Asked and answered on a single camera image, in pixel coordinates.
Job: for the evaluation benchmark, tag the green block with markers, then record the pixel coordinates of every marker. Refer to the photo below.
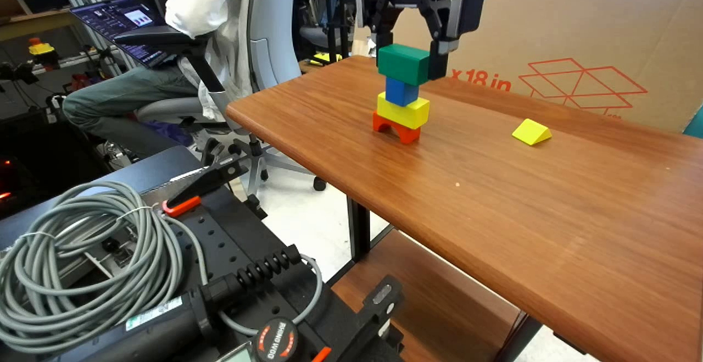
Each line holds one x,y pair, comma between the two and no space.
403,64

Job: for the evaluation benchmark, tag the laptop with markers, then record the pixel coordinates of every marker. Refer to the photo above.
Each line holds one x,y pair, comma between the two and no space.
118,21

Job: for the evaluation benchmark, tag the black clamp with round label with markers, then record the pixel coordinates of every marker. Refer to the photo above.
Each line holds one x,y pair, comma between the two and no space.
351,323

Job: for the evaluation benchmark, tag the person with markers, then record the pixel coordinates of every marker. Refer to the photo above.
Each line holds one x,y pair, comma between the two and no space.
137,93

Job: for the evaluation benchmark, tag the large cardboard box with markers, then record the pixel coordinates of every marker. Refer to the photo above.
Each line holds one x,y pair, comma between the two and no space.
576,27

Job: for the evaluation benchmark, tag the yellow wedge block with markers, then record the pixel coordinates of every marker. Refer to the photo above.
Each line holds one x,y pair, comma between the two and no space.
530,132

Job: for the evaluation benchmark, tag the yellow rectangular block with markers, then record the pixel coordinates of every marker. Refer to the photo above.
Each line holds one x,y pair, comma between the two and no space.
403,112

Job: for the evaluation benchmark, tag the yellow emergency stop button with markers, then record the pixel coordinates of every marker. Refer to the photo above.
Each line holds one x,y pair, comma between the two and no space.
41,50

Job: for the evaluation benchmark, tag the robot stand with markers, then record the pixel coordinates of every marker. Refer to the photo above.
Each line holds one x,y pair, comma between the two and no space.
230,241

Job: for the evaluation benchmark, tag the black power brick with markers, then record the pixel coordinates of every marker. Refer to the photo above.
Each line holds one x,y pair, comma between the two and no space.
159,329

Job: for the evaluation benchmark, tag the teal object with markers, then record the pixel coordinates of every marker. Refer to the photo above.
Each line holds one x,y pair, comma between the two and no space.
695,123

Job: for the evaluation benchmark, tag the wooden shelf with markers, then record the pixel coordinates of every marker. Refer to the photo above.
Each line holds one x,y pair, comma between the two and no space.
33,21

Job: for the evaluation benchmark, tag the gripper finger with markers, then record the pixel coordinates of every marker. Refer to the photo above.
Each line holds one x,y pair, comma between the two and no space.
438,60
385,21

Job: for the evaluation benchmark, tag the orange arch block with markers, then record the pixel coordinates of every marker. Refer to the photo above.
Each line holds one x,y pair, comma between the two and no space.
406,133

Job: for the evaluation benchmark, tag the black clamp with orange tip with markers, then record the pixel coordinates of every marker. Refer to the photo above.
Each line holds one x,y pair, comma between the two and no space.
206,183

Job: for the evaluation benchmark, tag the blue block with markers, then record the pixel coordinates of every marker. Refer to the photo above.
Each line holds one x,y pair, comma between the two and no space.
401,92

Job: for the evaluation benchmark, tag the grey office chair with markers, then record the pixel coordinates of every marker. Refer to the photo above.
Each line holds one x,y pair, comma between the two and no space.
263,32

